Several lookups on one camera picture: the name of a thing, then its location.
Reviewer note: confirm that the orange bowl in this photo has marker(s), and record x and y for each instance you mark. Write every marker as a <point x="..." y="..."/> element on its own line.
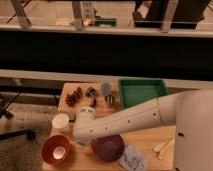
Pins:
<point x="55" y="149"/>

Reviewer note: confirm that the dark small can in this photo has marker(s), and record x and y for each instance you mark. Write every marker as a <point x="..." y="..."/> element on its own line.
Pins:
<point x="91" y="92"/>

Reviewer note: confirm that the grey crumpled cloth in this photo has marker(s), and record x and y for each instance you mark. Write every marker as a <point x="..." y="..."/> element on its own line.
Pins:
<point x="132" y="159"/>

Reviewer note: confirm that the cream short stick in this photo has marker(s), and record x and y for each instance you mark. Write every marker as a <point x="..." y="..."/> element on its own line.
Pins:
<point x="157" y="148"/>

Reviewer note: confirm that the white paper cup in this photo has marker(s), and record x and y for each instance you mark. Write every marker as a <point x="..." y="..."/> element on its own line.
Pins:
<point x="60" y="121"/>

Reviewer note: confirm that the yellow wooden stick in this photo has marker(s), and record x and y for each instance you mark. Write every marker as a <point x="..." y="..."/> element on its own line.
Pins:
<point x="166" y="148"/>

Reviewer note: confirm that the purple bowl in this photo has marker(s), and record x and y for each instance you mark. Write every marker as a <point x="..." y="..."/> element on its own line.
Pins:
<point x="109" y="148"/>

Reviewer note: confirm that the green plastic tray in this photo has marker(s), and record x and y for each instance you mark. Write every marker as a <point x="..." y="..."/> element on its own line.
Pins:
<point x="136" y="91"/>

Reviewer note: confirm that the black chair base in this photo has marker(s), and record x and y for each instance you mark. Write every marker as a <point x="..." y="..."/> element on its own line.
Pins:
<point x="11" y="127"/>

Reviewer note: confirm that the brown pine cone cluster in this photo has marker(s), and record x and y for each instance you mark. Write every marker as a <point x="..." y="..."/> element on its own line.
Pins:
<point x="74" y="98"/>

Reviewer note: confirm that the small metal cup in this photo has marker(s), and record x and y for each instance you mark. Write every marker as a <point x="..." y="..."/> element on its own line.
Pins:
<point x="110" y="99"/>

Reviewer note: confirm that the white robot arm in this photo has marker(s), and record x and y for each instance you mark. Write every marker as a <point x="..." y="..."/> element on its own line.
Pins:
<point x="191" y="112"/>

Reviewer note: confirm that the grey small block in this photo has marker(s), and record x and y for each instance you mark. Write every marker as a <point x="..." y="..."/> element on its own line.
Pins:
<point x="72" y="117"/>

